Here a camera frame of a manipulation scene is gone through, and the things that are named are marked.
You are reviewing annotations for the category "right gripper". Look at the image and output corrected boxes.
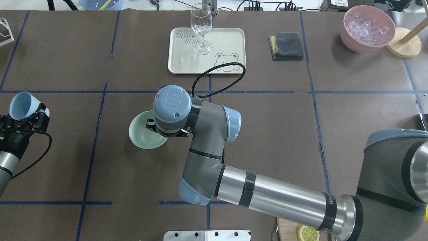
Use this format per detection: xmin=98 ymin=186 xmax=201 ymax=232
xmin=145 ymin=119 xmax=190 ymax=138

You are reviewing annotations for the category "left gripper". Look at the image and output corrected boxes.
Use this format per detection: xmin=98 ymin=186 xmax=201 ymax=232
xmin=0 ymin=103 xmax=50 ymax=136

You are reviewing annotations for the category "green bowl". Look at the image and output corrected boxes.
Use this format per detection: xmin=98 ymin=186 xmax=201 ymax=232
xmin=128 ymin=111 xmax=167 ymax=149

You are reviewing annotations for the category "light blue cup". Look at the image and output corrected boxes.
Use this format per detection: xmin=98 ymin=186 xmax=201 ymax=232
xmin=9 ymin=92 xmax=42 ymax=120

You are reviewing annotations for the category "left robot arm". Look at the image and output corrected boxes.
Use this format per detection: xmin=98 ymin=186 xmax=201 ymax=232
xmin=0 ymin=103 xmax=52 ymax=195

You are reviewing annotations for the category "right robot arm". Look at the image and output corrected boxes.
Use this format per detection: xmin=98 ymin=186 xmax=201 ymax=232
xmin=146 ymin=85 xmax=427 ymax=241

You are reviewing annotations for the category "blue bowl with fork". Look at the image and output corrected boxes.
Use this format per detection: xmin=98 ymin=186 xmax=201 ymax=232
xmin=79 ymin=0 xmax=124 ymax=11

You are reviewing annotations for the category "pink bowl with ice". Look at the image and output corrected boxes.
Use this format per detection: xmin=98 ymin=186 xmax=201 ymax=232
xmin=340 ymin=5 xmax=396 ymax=53

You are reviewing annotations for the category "metal ice scoop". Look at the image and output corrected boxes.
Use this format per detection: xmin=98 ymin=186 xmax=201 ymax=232
xmin=416 ymin=114 xmax=428 ymax=132

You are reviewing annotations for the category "cream bear tray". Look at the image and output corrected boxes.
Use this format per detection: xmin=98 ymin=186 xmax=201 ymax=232
xmin=168 ymin=27 xmax=246 ymax=74

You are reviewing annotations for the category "wine glass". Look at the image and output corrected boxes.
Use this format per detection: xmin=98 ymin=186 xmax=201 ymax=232
xmin=191 ymin=3 xmax=213 ymax=55

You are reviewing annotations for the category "grey folded cloth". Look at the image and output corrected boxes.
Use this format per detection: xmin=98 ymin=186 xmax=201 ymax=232
xmin=269 ymin=32 xmax=304 ymax=61

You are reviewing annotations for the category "wooden cutting board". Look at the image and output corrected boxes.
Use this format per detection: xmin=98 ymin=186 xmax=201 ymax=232
xmin=277 ymin=218 xmax=300 ymax=241

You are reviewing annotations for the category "lemon half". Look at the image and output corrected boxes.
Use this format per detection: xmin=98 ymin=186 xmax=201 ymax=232
xmin=297 ymin=225 xmax=320 ymax=241

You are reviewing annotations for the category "round wooden stand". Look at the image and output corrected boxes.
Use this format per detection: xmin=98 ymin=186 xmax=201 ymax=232
xmin=386 ymin=18 xmax=428 ymax=58

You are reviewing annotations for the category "white wire cup rack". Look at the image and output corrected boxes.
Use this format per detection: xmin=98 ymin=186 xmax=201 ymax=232
xmin=0 ymin=18 xmax=15 ymax=46

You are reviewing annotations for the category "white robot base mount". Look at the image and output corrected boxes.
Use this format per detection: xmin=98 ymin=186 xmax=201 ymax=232
xmin=163 ymin=230 xmax=252 ymax=241

